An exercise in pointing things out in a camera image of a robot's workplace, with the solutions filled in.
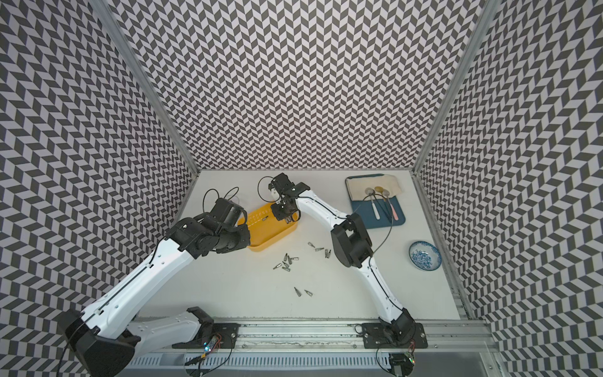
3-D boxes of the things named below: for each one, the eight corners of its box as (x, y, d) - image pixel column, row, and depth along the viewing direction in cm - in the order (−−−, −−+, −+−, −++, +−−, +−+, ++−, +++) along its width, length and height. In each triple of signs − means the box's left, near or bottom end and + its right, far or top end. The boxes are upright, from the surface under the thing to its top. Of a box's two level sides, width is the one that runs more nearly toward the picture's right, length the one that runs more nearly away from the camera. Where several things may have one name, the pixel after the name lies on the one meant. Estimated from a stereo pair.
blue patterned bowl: (408, 270, 90) (414, 264, 85) (402, 248, 96) (407, 241, 91) (438, 270, 90) (445, 264, 85) (430, 248, 96) (437, 241, 91)
